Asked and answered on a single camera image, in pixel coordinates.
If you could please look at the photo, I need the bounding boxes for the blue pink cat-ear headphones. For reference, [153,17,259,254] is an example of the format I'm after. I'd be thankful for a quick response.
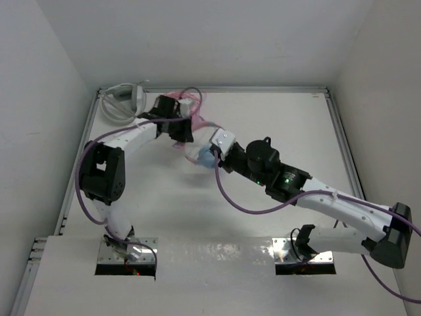
[172,115,221,169]

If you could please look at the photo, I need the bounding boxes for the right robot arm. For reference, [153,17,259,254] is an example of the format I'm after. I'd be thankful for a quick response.
[213,137,412,269]

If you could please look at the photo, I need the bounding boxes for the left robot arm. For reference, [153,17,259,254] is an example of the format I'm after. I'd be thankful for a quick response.
[75,90,203,254]

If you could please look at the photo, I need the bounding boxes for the white grey headphones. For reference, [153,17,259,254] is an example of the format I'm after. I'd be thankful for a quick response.
[99,80,148,126]

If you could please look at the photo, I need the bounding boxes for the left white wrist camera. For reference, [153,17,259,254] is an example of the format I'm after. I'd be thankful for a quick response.
[178,98,195,117]

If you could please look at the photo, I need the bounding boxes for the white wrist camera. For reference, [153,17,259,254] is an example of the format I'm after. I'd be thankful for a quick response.
[210,128,236,160]
[178,98,195,117]

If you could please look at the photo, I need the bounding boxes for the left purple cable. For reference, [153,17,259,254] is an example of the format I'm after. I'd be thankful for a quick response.
[74,86,203,274]

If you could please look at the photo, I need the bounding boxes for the purple cable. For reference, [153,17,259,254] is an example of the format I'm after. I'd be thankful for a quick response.
[212,149,421,304]
[74,86,203,274]

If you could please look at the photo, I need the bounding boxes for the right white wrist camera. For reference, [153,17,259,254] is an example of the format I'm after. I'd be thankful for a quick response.
[210,128,236,160]

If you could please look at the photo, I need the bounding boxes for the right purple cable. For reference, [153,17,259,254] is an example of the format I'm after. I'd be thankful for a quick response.
[212,149,421,304]

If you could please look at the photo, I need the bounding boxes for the aluminium table frame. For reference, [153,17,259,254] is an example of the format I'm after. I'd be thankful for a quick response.
[12,89,404,315]

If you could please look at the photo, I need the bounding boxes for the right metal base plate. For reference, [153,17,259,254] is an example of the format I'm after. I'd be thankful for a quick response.
[272,237,334,265]

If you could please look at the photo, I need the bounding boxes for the metal base plate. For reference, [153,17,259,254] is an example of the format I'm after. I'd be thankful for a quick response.
[97,235,158,264]
[272,237,334,265]

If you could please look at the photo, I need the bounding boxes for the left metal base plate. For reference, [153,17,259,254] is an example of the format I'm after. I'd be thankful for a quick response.
[97,235,158,264]

